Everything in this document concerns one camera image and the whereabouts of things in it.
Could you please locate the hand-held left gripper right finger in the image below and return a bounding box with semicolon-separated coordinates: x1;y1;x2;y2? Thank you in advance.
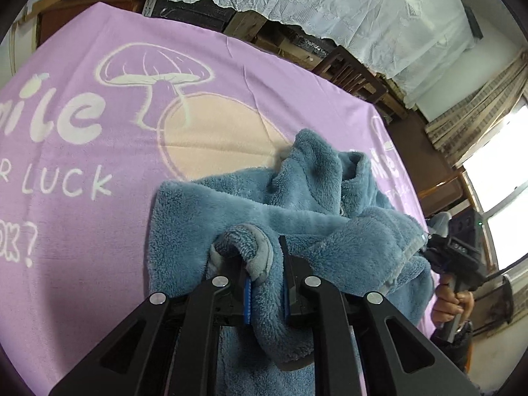
278;235;481;396

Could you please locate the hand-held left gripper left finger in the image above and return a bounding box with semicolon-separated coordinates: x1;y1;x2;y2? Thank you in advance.
49;251;254;396

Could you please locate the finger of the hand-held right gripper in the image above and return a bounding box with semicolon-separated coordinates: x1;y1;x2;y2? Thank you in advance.
421;233;449;274

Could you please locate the blue fleece jacket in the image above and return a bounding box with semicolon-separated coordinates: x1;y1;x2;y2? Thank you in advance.
144;129;434;396

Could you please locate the person's right forearm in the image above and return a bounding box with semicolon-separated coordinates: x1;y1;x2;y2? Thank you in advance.
430;321;472;374

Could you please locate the person's right hand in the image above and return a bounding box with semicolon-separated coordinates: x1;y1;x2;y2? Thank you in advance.
431;282;475;330

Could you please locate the grey cloth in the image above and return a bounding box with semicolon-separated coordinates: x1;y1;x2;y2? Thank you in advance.
430;212;453;241

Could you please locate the bright window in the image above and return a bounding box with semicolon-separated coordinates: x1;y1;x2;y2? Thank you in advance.
462;95;528;274

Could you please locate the checked beige curtain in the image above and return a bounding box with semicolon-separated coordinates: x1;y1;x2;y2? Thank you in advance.
425;55;528;168

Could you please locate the purple printed blanket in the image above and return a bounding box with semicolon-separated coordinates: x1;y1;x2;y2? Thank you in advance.
0;2;438;396

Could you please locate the dark wooden chair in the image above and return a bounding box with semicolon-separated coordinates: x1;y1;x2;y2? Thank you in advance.
317;45;389;105

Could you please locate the white lace curtain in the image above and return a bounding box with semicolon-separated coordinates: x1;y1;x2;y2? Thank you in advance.
152;0;475;110

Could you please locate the black case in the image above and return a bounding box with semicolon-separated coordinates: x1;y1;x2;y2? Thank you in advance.
149;0;237;33

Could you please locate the low wooden cabinet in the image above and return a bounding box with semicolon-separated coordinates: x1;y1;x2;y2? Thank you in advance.
31;0;146;47

